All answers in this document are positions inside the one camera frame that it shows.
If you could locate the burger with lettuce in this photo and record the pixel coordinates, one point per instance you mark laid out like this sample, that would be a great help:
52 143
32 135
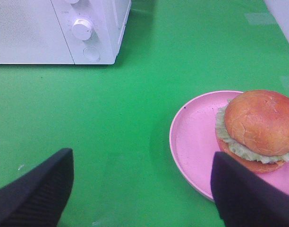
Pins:
253 128

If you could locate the white microwave oven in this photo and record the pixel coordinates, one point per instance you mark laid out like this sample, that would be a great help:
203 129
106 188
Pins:
39 31

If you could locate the pink round plate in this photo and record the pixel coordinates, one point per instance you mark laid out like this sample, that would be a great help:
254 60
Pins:
193 142

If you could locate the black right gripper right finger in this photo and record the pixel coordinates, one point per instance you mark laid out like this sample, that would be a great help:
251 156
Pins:
243 199

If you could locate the white lower timer knob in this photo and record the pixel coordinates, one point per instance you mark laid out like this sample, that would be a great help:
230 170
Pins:
82 29

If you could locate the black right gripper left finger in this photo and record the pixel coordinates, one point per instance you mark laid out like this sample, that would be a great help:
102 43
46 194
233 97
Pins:
38 198

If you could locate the round white door button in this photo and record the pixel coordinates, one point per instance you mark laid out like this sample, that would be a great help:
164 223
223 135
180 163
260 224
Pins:
91 53

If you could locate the white upper power knob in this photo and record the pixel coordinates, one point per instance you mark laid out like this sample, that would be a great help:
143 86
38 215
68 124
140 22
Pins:
72 1

